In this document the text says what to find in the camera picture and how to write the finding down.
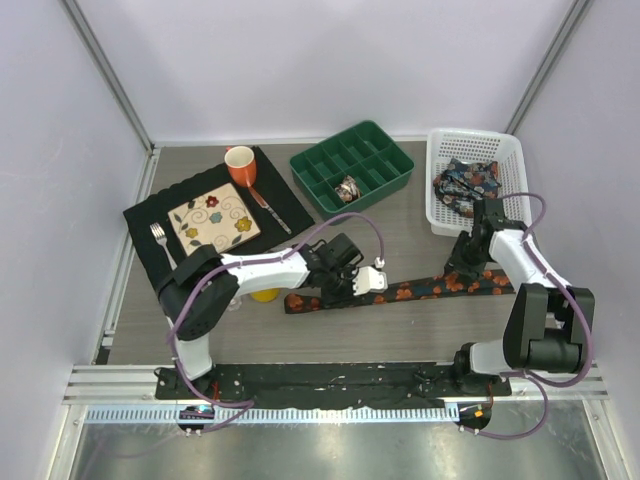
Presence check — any black orange floral tie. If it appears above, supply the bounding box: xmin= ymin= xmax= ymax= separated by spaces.
xmin=283 ymin=270 xmax=515 ymax=315

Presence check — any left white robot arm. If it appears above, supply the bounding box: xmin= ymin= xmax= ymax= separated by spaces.
xmin=155 ymin=233 xmax=364 ymax=399

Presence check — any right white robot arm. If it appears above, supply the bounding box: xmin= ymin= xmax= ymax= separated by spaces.
xmin=445 ymin=198 xmax=595 ymax=395

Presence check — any blue floral tie in basket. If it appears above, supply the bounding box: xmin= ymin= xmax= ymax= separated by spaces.
xmin=432 ymin=158 xmax=501 ymax=218

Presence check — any yellow plastic mug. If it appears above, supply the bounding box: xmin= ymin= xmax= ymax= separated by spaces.
xmin=250 ymin=288 xmax=280 ymax=303

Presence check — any rolled tie in tray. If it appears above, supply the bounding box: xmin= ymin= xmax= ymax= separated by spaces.
xmin=334 ymin=175 xmax=362 ymax=204

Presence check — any black cloth placemat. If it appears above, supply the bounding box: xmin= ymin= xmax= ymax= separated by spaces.
xmin=123 ymin=146 xmax=314 ymax=288

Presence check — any clear plastic cup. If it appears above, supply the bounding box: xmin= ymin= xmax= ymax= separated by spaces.
xmin=227 ymin=296 xmax=242 ymax=312

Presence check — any white plastic basket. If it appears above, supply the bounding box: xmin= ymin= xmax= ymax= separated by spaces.
xmin=425 ymin=128 xmax=529 ymax=237

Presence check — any green divided organizer tray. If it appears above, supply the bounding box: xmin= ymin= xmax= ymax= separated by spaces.
xmin=289 ymin=120 xmax=415 ymax=220

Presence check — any square floral ceramic plate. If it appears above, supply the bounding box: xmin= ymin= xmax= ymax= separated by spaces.
xmin=168 ymin=183 xmax=261 ymax=256

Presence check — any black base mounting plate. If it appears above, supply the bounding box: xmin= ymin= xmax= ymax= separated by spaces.
xmin=154 ymin=362 xmax=512 ymax=410

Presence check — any orange ceramic mug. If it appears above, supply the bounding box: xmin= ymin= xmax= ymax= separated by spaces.
xmin=224 ymin=146 xmax=257 ymax=188

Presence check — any silver fork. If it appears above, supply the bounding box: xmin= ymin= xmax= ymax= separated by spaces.
xmin=150 ymin=223 xmax=177 ymax=270

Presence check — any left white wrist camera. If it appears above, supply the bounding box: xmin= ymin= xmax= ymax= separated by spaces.
xmin=352 ymin=257 xmax=388 ymax=296

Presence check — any orange handled table knife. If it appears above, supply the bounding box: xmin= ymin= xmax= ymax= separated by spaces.
xmin=248 ymin=187 xmax=292 ymax=234

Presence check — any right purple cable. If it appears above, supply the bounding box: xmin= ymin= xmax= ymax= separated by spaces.
xmin=469 ymin=192 xmax=596 ymax=441

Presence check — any white slotted cable duct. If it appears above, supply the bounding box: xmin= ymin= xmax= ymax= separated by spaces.
xmin=84 ymin=403 xmax=459 ymax=424

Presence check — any aluminium frame rail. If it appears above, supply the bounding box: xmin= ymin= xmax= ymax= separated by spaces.
xmin=63 ymin=365 xmax=609 ymax=405

